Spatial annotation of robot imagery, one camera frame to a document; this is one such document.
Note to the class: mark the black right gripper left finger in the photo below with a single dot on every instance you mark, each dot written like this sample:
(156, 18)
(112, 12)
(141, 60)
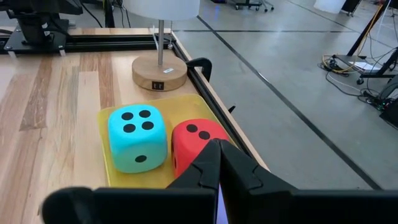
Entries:
(140, 205)

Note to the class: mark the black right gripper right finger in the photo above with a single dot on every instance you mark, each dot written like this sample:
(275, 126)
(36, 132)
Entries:
(280, 205)

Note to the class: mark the large turquoise foam die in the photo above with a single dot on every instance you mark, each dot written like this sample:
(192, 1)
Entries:
(136, 140)

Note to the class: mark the large red foam die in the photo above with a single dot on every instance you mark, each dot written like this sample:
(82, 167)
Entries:
(192, 146)

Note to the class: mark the yellow translucent plastic bin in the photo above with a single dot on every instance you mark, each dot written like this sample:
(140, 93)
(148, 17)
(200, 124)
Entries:
(183, 107)

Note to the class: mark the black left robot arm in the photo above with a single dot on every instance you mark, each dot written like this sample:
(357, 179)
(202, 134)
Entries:
(37, 25)

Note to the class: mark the white cylindrical tube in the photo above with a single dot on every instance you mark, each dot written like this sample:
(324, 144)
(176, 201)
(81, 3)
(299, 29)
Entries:
(160, 71)

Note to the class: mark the black computer tower green lights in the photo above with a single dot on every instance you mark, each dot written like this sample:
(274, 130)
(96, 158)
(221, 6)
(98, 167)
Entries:
(390, 113)

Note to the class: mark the black table edge clamp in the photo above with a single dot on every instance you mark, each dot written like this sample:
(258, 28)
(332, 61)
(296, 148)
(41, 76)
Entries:
(202, 60)

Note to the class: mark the black rolling monitor stand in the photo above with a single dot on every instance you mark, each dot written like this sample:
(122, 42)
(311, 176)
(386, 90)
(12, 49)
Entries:
(373, 67)

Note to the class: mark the black office chair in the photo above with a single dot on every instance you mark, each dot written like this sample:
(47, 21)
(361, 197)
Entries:
(248, 3)

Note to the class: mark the white round column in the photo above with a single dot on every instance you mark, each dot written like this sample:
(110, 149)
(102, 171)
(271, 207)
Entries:
(329, 4)

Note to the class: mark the small black edge bracket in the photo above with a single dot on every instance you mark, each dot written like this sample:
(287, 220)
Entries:
(232, 109)

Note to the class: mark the black aluminium table frame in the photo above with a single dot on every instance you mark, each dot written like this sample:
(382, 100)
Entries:
(124, 43)

